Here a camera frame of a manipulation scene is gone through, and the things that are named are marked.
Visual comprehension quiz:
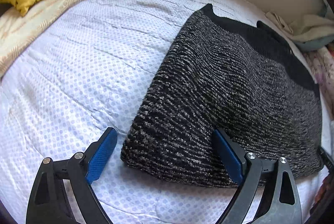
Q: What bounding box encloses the beige curtain right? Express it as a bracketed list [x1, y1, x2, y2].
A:
[266, 12, 333, 52]

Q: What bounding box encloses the cream folded blanket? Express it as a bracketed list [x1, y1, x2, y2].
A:
[1, 0, 83, 76]

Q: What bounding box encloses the purple floral folded duvet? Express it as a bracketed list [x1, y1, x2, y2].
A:
[304, 47, 333, 110]

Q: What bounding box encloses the white dotted bed quilt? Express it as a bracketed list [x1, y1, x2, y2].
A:
[0, 0, 334, 224]

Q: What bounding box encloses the black grey knit hooded jacket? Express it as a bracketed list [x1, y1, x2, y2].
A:
[121, 4, 323, 187]

